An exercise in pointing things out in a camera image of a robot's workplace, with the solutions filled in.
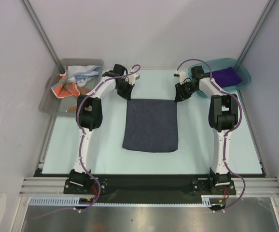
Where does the dark blue-grey towel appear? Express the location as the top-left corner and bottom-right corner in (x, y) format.
(122, 99), (179, 153)

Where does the purple microfiber towel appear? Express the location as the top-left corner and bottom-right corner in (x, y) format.
(212, 67), (242, 88)

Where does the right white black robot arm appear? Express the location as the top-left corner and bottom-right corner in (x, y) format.
(174, 66), (242, 195)

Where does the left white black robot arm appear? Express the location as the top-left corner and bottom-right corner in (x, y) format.
(64, 64), (140, 194)

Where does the light blue towel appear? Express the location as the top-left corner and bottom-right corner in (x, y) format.
(66, 65), (101, 87)

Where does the brown towel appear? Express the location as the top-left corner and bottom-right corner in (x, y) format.
(63, 83), (91, 97)

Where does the teal transparent plastic tray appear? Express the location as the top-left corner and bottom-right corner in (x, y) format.
(187, 57), (252, 99)

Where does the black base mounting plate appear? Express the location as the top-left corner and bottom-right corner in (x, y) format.
(63, 173), (237, 196)

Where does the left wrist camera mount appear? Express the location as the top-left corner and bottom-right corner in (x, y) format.
(126, 69), (140, 85)

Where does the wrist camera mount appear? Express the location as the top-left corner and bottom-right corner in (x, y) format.
(126, 69), (140, 85)
(174, 70), (187, 85)

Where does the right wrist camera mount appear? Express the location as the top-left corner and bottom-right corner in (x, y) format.
(174, 70), (187, 85)

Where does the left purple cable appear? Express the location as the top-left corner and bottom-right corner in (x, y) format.
(33, 64), (140, 216)

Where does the purple cable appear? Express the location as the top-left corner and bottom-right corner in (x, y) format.
(33, 64), (140, 216)
(177, 59), (248, 213)

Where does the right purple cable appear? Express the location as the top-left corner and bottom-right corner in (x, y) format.
(177, 59), (248, 213)

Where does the right aluminium corner post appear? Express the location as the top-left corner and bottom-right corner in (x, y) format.
(238, 0), (278, 63)

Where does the aluminium corner post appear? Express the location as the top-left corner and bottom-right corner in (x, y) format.
(238, 0), (278, 63)
(20, 0), (61, 66)

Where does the left aluminium corner post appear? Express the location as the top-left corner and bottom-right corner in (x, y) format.
(20, 0), (61, 66)

